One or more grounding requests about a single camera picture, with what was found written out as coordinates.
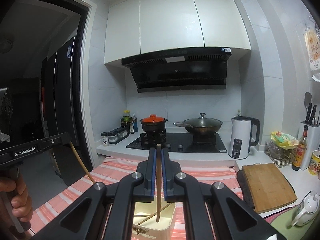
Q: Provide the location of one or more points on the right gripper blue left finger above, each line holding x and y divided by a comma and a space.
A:
150, 175

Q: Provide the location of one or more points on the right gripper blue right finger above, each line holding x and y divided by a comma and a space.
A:
168, 177

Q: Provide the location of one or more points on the wooden chopstick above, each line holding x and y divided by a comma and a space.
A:
147, 215
81, 163
158, 181
157, 214

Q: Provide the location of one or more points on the person's left hand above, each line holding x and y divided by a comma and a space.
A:
21, 202

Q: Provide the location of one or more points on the cream utensil holder box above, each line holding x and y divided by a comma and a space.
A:
151, 229

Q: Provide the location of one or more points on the pink striped tablecloth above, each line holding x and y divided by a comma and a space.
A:
113, 169

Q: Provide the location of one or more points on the spice jar rack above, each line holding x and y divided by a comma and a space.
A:
117, 135

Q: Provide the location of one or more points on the black pot orange lid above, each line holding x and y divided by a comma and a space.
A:
153, 123

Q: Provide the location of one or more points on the white spice jar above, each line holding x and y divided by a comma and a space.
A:
104, 139

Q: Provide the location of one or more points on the black gas cooktop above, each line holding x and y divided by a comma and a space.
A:
180, 142

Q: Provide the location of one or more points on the condiment bottles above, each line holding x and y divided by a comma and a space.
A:
129, 121

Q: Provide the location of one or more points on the black refrigerator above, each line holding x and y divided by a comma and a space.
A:
58, 111

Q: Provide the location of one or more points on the wok with glass lid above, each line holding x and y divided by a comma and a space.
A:
201, 125

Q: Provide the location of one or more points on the white electric kettle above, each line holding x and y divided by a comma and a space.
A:
241, 136

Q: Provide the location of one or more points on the wooden cutting board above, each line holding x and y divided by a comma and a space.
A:
269, 189

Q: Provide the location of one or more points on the black range hood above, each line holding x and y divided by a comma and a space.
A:
179, 69

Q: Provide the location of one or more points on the sauce bottle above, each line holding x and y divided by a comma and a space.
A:
301, 149

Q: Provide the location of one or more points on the white teapot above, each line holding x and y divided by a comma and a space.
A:
307, 209

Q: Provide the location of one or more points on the yellow printed mug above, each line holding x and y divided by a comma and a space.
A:
314, 164

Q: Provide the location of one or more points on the white knife block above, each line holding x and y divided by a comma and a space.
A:
312, 122

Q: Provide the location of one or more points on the white upper cabinets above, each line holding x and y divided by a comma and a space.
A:
141, 26

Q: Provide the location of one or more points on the wire basket with snacks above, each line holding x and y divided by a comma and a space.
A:
281, 148

